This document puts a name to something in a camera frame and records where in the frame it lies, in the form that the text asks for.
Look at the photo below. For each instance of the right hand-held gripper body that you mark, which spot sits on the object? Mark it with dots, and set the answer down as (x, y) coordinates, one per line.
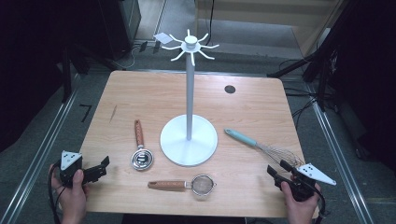
(303, 183)

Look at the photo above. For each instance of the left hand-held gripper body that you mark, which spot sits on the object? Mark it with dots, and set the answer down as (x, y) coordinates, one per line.
(71, 166)

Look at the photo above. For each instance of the white utensil rack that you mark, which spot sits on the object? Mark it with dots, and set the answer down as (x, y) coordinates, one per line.
(188, 143)

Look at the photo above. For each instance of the person's right hand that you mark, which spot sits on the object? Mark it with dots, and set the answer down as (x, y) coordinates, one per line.
(299, 208)

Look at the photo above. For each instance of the person's left hand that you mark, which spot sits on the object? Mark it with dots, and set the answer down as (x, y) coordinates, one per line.
(72, 199)

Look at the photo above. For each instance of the black metal stand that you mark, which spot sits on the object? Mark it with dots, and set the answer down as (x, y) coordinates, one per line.
(311, 56)
(66, 81)

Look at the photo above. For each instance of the black round table grommet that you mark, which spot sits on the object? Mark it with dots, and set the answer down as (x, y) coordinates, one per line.
(229, 89)

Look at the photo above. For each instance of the black floor plug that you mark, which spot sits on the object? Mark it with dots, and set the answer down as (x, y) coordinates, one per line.
(156, 47)
(143, 46)

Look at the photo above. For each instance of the black cabinet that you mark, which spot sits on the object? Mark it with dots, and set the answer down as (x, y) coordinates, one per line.
(118, 28)

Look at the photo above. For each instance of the white paper sheet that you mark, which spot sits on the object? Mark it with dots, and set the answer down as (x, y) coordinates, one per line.
(163, 38)

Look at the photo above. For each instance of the aluminium floor rail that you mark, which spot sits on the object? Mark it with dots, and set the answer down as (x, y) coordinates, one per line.
(339, 155)
(43, 152)

